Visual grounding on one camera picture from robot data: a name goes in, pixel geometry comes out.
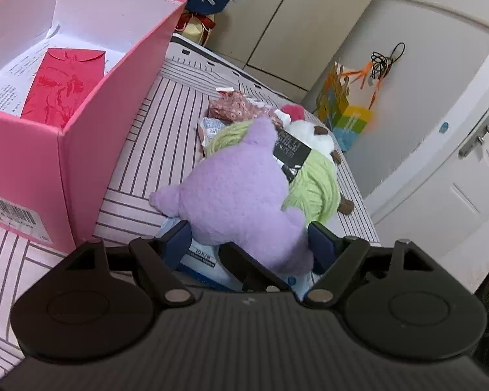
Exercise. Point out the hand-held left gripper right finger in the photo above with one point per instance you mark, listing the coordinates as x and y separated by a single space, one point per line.
320 248

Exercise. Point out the purple plush toy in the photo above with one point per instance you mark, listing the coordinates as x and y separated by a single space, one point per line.
236 187

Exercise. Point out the blue white packet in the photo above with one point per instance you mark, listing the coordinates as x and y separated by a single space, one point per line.
201 261

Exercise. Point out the colourful paper bag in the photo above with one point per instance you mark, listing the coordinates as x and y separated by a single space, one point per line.
344 110

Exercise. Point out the grey blue small packet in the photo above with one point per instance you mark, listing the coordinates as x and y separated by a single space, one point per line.
210 128

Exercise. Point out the cream round box red ribbon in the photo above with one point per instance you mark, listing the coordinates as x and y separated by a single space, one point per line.
195 24

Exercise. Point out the beige wardrobe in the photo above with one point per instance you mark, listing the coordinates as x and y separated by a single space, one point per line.
293 20

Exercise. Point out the white plush toy pink top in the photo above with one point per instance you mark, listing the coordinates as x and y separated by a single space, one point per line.
309 134

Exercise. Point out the white printed paper sheet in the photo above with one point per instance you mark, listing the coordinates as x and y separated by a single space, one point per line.
8 77

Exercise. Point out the green yarn plush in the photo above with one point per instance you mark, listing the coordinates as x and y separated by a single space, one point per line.
316 189

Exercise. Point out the red envelope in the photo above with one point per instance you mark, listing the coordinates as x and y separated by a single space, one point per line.
61 85

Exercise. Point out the pink cardboard box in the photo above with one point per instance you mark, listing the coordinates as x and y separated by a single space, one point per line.
85 163

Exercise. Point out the floral cloth pouch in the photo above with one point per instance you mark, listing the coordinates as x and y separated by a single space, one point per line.
236 108

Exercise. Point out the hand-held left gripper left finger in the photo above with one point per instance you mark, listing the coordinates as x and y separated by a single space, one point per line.
179 241

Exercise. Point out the black hang tag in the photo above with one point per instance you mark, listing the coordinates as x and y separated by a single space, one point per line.
291 157

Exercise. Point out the striped bed sheet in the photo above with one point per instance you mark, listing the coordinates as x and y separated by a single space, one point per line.
167 130

